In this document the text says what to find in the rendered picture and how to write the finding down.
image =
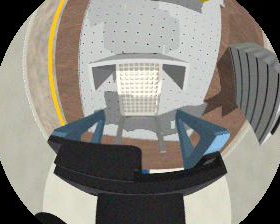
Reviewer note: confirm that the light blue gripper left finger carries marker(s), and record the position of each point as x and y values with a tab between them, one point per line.
74	130

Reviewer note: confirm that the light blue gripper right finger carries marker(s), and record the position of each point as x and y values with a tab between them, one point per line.
212	138

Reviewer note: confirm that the white well plate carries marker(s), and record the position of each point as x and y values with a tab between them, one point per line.
142	84

